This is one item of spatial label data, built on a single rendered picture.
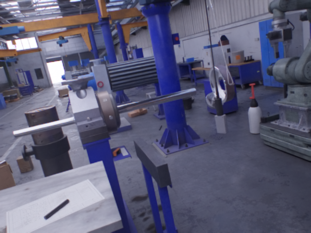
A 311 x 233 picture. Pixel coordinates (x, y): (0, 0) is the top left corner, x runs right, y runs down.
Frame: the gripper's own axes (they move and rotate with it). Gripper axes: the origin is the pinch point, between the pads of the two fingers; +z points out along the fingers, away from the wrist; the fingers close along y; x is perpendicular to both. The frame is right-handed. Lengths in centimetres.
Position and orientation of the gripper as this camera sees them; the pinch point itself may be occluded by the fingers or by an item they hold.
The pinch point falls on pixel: (281, 54)
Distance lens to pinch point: 342.4
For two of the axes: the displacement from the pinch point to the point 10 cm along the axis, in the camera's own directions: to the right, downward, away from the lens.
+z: 1.8, 9.6, 2.4
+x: -9.2, 2.4, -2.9
